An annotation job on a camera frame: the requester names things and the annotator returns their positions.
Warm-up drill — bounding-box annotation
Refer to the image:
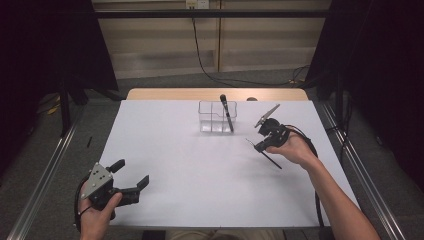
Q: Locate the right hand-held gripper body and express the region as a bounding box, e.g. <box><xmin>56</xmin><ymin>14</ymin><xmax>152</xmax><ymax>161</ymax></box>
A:
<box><xmin>254</xmin><ymin>103</ymin><xmax>292</xmax><ymax>152</ymax></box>

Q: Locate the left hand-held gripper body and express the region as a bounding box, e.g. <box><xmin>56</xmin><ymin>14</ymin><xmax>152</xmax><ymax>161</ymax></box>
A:
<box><xmin>80</xmin><ymin>161</ymin><xmax>141</xmax><ymax>221</ymax></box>

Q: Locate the thick black makeup brush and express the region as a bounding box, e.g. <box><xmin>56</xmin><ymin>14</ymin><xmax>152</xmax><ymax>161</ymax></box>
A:
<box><xmin>219</xmin><ymin>93</ymin><xmax>235</xmax><ymax>133</ymax></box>

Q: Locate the clear plastic organizer box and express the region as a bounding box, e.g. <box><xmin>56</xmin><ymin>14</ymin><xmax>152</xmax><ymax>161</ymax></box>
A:
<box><xmin>198</xmin><ymin>100</ymin><xmax>238</xmax><ymax>136</ymax></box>

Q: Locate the person's right hand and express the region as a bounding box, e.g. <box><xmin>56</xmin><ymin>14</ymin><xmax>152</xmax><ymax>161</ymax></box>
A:
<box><xmin>266</xmin><ymin>130</ymin><xmax>318</xmax><ymax>170</ymax></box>

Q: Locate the person's left hand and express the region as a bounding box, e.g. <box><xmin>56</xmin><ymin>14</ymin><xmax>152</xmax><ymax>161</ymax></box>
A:
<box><xmin>78</xmin><ymin>194</ymin><xmax>124</xmax><ymax>236</ymax></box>

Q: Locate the black metal stand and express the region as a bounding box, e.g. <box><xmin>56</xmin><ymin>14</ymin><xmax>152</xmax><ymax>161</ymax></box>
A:
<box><xmin>59</xmin><ymin>77</ymin><xmax>73</xmax><ymax>138</ymax></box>

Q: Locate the black curtain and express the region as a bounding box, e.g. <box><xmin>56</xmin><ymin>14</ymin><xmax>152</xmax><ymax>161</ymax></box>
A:
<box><xmin>0</xmin><ymin>0</ymin><xmax>120</xmax><ymax>176</ymax></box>
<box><xmin>304</xmin><ymin>0</ymin><xmax>424</xmax><ymax>193</ymax></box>

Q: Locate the left hand-held gripper black cable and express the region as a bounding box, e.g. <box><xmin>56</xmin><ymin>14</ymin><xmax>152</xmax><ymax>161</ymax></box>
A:
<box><xmin>73</xmin><ymin>175</ymin><xmax>92</xmax><ymax>233</ymax></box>

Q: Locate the hand-held gripper black cable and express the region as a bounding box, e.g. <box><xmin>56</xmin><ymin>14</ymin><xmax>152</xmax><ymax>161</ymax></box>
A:
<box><xmin>284</xmin><ymin>124</ymin><xmax>326</xmax><ymax>229</ymax></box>
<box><xmin>73</xmin><ymin>175</ymin><xmax>92</xmax><ymax>233</ymax></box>

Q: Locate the metal floor rail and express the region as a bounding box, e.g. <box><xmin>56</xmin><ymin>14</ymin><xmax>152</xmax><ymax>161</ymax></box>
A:
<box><xmin>6</xmin><ymin>108</ymin><xmax>85</xmax><ymax>240</ymax></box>
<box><xmin>319</xmin><ymin>100</ymin><xmax>407</xmax><ymax>240</ymax></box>

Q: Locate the black stand cable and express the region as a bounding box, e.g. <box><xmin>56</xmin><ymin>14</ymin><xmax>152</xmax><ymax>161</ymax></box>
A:
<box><xmin>326</xmin><ymin>94</ymin><xmax>353</xmax><ymax>164</ymax></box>

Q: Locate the right hand-held gripper black cable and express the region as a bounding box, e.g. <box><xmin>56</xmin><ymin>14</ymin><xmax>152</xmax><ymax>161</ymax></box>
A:
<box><xmin>284</xmin><ymin>124</ymin><xmax>326</xmax><ymax>229</ymax></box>

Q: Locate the black wall outlet cable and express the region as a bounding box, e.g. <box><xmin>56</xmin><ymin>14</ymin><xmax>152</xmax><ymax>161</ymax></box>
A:
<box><xmin>190</xmin><ymin>8</ymin><xmax>311</xmax><ymax>87</ymax></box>

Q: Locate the black horizontal frame bar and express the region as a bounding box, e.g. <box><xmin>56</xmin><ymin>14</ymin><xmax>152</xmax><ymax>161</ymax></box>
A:
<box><xmin>94</xmin><ymin>9</ymin><xmax>332</xmax><ymax>20</ymax></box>

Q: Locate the white wall outlet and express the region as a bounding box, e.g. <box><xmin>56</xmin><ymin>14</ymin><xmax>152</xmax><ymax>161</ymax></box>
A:
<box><xmin>185</xmin><ymin>0</ymin><xmax>211</xmax><ymax>10</ymax></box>

